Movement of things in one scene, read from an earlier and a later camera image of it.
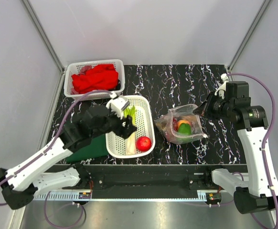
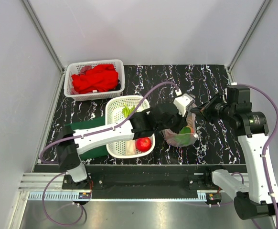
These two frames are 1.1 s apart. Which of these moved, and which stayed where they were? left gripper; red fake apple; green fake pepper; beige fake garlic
Moved: left gripper
Stayed: green fake pepper; red fake apple; beige fake garlic
